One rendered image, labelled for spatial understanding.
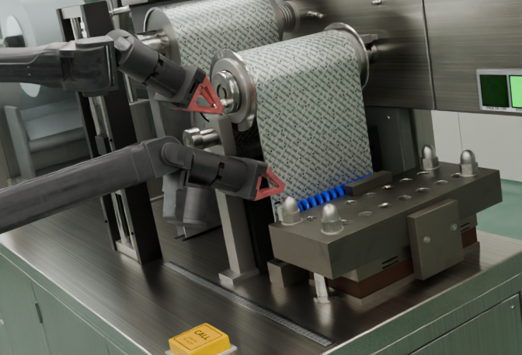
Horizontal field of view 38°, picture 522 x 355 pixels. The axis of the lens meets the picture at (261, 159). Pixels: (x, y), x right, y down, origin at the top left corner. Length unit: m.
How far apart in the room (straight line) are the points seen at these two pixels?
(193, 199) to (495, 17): 0.57
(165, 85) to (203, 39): 0.29
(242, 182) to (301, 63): 0.24
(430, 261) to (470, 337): 0.15
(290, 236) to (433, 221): 0.24
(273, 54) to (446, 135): 3.49
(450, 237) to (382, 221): 0.14
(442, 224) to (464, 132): 3.38
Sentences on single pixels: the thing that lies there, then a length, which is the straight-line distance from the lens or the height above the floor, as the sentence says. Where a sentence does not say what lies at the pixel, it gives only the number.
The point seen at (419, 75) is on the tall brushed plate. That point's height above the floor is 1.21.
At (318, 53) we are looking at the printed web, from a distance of 1.36.
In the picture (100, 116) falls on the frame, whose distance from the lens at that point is 1.60.
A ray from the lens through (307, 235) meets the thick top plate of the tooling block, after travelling 1.19.
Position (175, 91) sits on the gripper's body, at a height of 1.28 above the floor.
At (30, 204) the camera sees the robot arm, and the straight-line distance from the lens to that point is 1.07.
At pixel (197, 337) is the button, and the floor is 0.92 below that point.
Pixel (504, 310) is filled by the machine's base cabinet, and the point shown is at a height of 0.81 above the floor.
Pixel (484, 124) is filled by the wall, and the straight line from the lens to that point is 4.53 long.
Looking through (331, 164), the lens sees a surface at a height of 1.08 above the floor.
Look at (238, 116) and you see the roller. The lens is 1.31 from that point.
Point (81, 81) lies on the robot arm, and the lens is 1.19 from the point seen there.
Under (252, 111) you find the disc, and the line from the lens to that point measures 1.28.
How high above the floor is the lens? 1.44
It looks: 14 degrees down
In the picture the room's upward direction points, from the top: 10 degrees counter-clockwise
